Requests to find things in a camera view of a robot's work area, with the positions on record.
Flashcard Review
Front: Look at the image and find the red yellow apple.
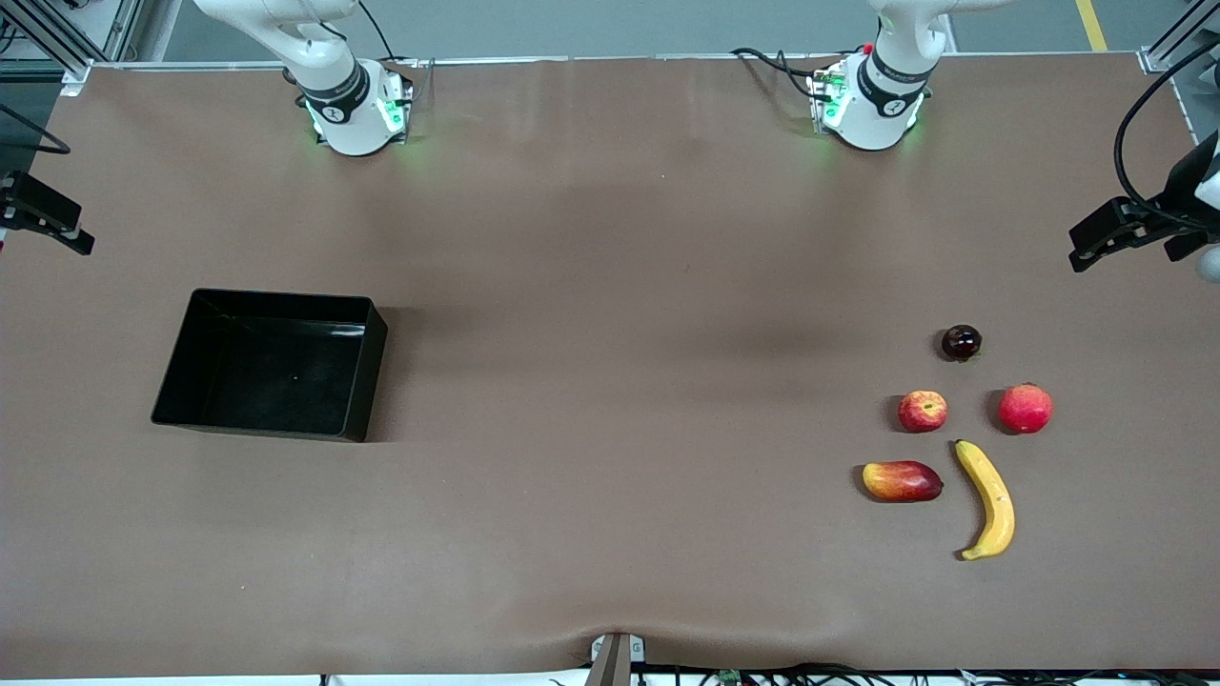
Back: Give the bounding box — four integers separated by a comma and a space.
897, 390, 949, 434

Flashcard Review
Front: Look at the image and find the black plastic box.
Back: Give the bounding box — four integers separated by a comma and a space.
151, 289, 389, 444

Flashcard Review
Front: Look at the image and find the yellow banana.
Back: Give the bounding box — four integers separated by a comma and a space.
954, 439, 1017, 562

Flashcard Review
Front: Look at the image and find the yellow floor tape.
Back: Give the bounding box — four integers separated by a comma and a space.
1075, 0, 1113, 54

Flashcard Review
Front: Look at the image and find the red yellow mango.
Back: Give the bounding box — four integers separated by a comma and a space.
862, 460, 945, 503

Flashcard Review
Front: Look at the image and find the brown table mat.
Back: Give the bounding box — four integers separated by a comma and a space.
0, 52, 1220, 674

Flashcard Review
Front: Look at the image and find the grey metal table clamp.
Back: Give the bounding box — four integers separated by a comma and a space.
584, 632, 649, 686

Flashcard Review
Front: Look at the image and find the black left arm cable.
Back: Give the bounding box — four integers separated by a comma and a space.
1112, 43, 1220, 232

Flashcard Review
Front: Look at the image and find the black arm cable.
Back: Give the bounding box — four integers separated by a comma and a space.
1112, 43, 1220, 232
0, 102, 73, 156

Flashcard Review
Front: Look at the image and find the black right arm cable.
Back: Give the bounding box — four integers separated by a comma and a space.
0, 102, 73, 156

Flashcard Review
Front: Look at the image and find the aluminium frame profile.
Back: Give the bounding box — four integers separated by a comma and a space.
1142, 0, 1220, 144
0, 0, 144, 97

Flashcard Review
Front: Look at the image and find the black right base cable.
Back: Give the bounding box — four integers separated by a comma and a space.
357, 0, 425, 106

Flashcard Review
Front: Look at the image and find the black base cable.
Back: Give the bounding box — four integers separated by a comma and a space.
730, 46, 823, 102
357, 0, 425, 106

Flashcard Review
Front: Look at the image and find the black left base cable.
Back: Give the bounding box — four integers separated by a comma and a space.
730, 46, 823, 102

